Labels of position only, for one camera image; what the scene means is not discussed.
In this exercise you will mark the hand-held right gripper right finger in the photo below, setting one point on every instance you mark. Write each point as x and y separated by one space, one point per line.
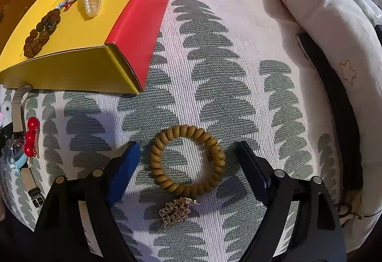
253 172

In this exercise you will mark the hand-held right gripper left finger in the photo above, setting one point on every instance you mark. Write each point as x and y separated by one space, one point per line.
125 172

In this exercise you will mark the gold filigree brooch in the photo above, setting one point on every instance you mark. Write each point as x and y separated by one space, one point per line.
176 211

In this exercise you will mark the red berry hair clip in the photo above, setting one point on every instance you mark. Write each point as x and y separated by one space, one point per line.
29 136

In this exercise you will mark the black wristwatch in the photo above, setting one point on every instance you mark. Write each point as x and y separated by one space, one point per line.
18 112

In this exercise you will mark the yellow cardboard box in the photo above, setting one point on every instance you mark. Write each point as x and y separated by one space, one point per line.
89 32

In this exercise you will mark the light blue printed quilt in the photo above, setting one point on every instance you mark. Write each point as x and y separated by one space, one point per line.
322 11

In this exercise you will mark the wooden wardrobe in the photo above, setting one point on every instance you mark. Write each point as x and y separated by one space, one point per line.
9 11

